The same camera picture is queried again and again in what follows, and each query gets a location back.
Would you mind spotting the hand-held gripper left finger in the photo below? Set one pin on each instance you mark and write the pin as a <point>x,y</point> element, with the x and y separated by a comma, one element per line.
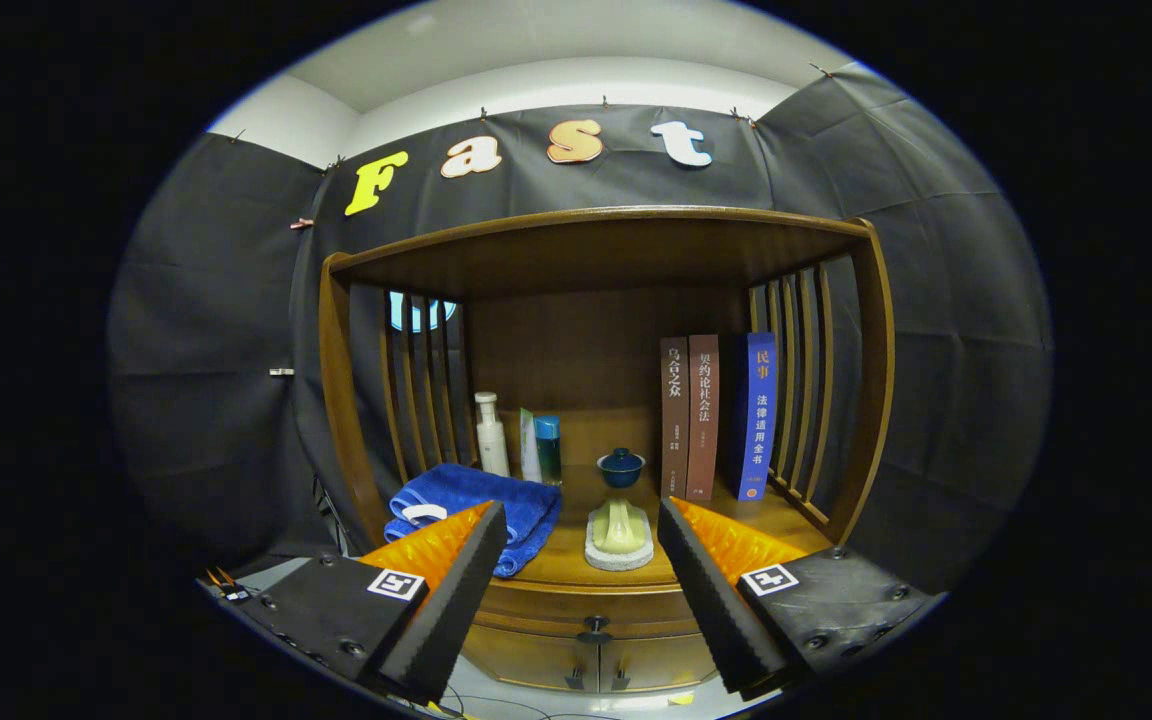
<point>456,610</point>

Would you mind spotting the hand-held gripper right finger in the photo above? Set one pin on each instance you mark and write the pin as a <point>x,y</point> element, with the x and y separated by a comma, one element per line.
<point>716,620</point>

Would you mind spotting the wooden drawer with black knob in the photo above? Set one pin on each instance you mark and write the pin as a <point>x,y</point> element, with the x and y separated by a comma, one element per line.
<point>556,600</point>

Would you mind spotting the green soap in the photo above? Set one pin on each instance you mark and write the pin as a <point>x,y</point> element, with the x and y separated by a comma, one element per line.
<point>619,530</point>

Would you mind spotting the wooden cabinet door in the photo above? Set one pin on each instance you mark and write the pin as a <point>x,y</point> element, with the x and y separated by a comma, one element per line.
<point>521,655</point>
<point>661,660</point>

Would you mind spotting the wooden countertop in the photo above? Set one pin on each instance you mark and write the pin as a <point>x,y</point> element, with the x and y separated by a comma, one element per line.
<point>568,558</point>

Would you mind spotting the wooden cabinet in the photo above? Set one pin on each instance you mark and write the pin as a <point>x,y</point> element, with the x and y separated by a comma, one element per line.
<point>586,350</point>

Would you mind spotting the folded blue towel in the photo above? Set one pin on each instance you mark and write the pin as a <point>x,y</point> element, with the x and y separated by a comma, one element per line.
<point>516,505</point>

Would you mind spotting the white pump bottle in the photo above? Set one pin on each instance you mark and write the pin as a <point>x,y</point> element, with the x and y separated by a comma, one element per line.
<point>492,445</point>

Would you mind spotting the white and green tube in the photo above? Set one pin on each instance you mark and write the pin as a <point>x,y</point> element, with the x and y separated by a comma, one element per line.
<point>528,450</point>

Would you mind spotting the dark blue lidded teacup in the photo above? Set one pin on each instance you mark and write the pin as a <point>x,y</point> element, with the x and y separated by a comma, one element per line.
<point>621,470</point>

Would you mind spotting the teal bottle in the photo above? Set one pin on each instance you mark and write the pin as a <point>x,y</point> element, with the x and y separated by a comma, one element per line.
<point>549,455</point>

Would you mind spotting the reddish brown book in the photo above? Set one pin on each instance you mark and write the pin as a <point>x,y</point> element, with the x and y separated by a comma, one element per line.
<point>703,420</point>

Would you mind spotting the dark brown book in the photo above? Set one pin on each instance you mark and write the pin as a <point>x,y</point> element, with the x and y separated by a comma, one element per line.
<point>674,420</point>

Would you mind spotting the blue book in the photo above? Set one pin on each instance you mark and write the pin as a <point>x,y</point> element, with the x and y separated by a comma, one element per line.
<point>758,420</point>

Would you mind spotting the black backdrop cloth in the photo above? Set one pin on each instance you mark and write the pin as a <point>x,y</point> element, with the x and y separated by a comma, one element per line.
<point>936,350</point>

